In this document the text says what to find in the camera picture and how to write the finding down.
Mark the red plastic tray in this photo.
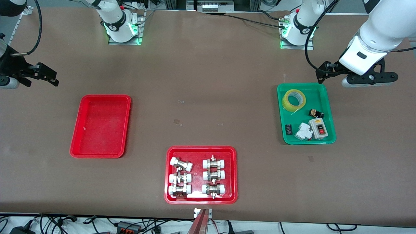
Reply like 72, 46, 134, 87
164, 146, 238, 205
70, 94, 132, 159

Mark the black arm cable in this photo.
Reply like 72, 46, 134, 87
305, 0, 340, 72
11, 0, 43, 56

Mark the aluminium right arm base plate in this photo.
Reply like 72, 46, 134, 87
108, 10, 144, 45

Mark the aluminium left arm base plate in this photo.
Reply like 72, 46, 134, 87
280, 15, 314, 50

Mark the small aluminium bracket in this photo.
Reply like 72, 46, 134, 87
194, 208, 213, 219

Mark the aluminium table corner profile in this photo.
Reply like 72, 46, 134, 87
7, 6, 34, 46

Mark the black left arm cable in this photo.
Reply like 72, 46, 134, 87
305, 0, 340, 72

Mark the white circuit breaker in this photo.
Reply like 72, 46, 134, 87
294, 123, 314, 141

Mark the green plastic tray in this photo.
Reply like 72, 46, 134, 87
277, 83, 337, 145

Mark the grey push-button switch box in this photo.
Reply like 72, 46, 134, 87
308, 118, 328, 140

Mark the red metal bar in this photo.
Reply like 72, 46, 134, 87
186, 209, 209, 234

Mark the black cable on table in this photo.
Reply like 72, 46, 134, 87
224, 10, 288, 28

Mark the brass fitting with white ends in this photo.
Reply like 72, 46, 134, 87
169, 172, 192, 184
202, 183, 226, 199
168, 184, 192, 198
203, 169, 226, 181
202, 155, 226, 169
170, 157, 193, 172

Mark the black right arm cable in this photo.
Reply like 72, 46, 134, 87
11, 0, 43, 56

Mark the grey electrical box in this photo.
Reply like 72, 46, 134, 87
195, 0, 235, 13

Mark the yellow tape roll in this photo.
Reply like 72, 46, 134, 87
281, 89, 307, 113

